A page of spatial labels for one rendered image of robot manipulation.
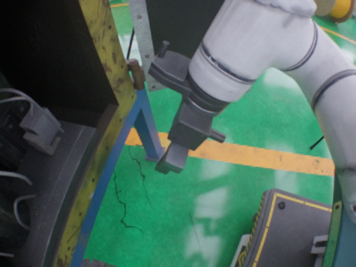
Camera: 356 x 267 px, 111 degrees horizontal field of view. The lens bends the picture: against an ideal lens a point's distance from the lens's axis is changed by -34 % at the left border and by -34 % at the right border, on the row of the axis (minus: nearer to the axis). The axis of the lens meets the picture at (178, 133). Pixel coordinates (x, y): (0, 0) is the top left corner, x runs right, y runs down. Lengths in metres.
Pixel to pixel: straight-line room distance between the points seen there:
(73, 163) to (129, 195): 0.77
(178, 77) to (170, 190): 0.97
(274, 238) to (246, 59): 0.78
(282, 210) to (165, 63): 0.80
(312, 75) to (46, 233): 0.56
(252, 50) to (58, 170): 0.47
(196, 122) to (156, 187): 0.95
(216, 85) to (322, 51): 0.14
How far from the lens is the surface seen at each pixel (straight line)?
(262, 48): 0.20
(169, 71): 0.24
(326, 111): 0.22
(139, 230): 1.15
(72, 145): 0.50
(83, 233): 0.62
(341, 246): 0.55
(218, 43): 0.20
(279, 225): 0.89
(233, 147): 1.30
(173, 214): 1.13
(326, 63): 0.24
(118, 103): 0.56
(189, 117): 0.25
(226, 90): 0.22
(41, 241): 0.49
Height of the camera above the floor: 1.11
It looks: 57 degrees down
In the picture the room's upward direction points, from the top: 6 degrees counter-clockwise
